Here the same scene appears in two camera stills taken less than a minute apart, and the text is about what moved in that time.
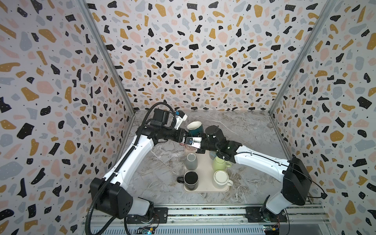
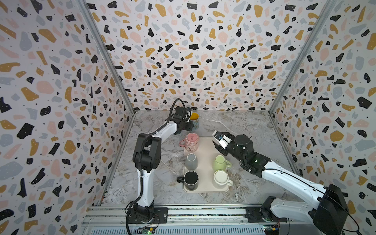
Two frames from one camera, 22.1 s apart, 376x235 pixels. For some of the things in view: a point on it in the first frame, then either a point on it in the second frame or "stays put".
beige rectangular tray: (205, 173) stays put
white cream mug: (221, 178) stays put
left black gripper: (179, 136) -> (190, 126)
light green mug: (219, 164) stays put
